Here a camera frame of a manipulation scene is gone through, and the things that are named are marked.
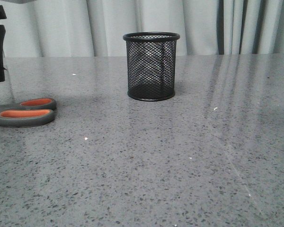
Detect grey orange handled scissors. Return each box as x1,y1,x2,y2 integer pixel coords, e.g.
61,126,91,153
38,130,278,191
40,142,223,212
0,98,57,127

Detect black mesh pen bucket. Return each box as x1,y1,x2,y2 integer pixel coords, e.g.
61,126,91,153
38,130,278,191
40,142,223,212
123,32,180,101

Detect pale grey curtain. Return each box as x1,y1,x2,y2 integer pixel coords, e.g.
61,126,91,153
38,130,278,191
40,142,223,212
0,0,284,57

